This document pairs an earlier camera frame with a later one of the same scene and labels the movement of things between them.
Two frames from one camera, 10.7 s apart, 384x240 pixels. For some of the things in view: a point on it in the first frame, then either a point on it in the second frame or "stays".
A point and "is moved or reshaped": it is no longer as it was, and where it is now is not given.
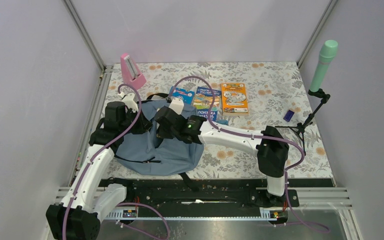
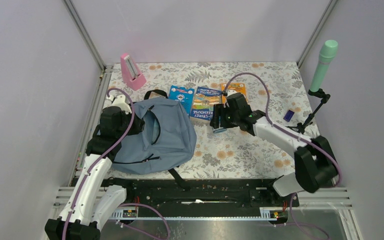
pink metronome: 131,75 stays
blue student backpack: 138,153 is moved or reshaped
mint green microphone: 326,54 stays
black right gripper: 162,134 → 219,110
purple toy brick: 288,115 stays
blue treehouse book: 203,100 stays
